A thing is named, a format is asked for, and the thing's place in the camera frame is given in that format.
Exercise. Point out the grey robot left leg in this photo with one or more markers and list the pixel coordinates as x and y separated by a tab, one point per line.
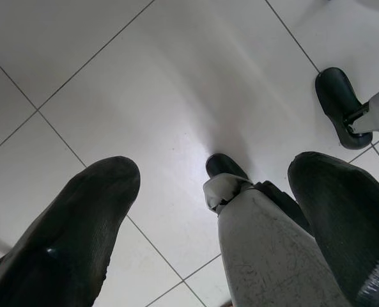
256	256

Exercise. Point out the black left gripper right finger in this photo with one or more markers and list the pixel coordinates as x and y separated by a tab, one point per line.
352	224

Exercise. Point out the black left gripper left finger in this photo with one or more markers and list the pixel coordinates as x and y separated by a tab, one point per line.
64	240

